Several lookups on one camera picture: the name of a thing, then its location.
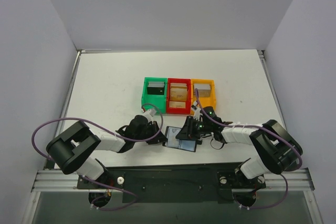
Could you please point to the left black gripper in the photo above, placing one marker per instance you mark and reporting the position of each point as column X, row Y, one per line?
column 154, row 134

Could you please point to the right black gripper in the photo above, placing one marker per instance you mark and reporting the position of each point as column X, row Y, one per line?
column 189, row 128

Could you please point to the black leather card holder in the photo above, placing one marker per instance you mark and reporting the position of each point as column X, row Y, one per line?
column 198, row 142

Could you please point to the white VIP credit card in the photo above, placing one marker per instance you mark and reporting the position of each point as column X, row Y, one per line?
column 171, row 133

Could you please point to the blue credit card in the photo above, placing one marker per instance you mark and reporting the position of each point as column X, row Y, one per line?
column 187, row 145

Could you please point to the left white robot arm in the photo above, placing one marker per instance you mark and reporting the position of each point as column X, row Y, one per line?
column 71, row 149

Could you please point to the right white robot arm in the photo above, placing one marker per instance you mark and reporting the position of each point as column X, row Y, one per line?
column 276, row 148

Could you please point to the black card stack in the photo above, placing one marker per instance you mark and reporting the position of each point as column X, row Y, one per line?
column 155, row 88

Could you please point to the red plastic bin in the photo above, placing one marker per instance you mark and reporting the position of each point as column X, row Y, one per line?
column 187, row 109

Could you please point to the orange plastic bin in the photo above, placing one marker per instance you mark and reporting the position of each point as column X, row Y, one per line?
column 210, row 101

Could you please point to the green plastic bin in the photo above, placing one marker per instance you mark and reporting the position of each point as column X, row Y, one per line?
column 158, row 100

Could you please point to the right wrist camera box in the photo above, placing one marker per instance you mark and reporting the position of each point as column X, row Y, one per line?
column 197, row 111

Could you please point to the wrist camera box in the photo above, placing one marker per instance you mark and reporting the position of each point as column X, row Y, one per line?
column 197, row 111
column 149, row 114

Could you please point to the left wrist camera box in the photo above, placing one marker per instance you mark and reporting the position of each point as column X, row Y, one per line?
column 149, row 114

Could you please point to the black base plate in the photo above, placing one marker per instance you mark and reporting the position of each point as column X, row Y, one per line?
column 181, row 183

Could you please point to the aluminium frame rail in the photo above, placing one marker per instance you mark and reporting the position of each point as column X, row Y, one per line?
column 49, row 163

